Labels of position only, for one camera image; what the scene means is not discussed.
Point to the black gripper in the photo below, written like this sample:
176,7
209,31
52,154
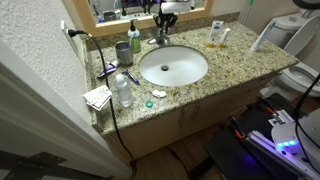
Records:
164,14

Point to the chrome faucet tap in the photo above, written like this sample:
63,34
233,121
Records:
160,38

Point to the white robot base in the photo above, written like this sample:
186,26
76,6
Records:
308,133

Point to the green soap pump bottle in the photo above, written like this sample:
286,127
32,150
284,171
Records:
135,39

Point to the metal sink drain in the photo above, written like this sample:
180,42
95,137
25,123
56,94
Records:
164,68

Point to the white oval sink basin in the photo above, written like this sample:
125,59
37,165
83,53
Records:
180,66

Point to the large white yellow-capped lotion tube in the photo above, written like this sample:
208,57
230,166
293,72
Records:
215,33

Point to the grey metal cup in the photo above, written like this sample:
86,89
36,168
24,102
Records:
124,53

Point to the slim white yellow-capped tube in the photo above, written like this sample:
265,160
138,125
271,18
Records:
224,37

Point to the blue purple toothbrush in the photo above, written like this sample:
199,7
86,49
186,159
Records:
131,77

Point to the white contact lens case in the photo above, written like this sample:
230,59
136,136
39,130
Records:
159,94

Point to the purple white toothpaste tube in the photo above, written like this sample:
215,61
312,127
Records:
108,70

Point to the clear plastic water bottle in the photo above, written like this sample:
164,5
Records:
124,91

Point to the wooden framed mirror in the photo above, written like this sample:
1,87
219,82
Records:
83,16

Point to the green round cap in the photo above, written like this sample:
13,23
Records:
149,104

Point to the white tube with blue stripe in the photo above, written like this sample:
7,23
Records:
261,38

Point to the folded paper packet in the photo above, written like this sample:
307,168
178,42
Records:
97,97

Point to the beige vanity cabinet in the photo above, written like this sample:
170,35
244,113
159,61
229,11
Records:
160,133

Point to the white toilet lid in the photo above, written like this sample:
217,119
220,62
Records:
305,35

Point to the white toilet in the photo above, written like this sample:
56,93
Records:
300,80

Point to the black cart platform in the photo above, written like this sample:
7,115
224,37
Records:
230,156

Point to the white door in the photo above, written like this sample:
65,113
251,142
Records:
40,110

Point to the white wall outlet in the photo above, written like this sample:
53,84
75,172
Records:
68,38

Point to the aluminium rail with blue light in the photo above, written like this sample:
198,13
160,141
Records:
266,145

